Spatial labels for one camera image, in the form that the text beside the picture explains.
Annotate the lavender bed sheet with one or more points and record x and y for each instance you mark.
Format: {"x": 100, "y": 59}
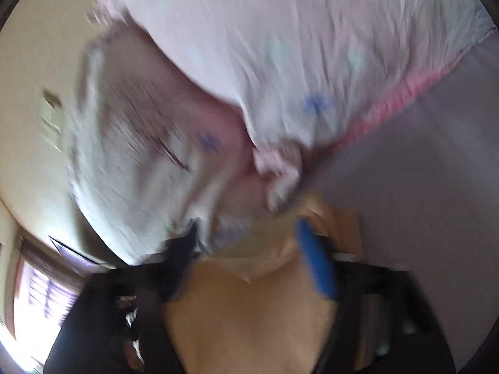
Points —
{"x": 425, "y": 186}

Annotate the white floral pillow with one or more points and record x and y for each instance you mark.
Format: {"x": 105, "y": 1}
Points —
{"x": 150, "y": 151}

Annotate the pink floral pillow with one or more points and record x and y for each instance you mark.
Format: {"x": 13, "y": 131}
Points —
{"x": 303, "y": 73}

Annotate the beige small garment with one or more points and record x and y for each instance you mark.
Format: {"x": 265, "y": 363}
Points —
{"x": 254, "y": 308}

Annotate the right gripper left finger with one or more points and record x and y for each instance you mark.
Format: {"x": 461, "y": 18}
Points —
{"x": 121, "y": 306}

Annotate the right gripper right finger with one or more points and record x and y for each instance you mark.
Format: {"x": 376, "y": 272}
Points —
{"x": 383, "y": 324}

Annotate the wall socket plate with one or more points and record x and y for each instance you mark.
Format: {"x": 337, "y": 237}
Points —
{"x": 52, "y": 125}

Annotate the brown window curtain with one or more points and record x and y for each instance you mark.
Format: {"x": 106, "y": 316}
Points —
{"x": 41, "y": 257}

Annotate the black flat television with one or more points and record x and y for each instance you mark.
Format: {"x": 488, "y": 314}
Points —
{"x": 83, "y": 264}

